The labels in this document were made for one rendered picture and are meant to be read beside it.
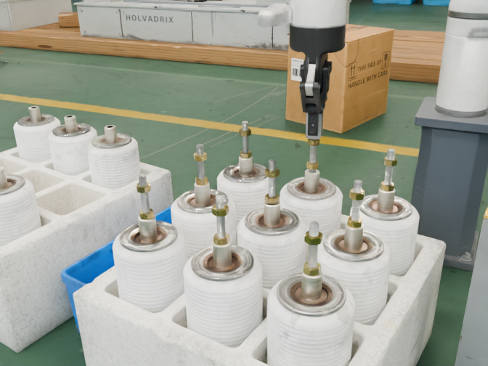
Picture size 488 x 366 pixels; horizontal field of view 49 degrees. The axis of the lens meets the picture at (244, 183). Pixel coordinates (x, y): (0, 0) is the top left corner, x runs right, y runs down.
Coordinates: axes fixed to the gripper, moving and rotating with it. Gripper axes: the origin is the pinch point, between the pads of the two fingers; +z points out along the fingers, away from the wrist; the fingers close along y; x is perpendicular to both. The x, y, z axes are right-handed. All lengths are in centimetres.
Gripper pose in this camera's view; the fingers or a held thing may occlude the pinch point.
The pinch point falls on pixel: (314, 124)
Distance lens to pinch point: 78.7
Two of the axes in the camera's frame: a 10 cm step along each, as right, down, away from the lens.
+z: 0.2, 9.1, 4.2
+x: -9.6, -0.9, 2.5
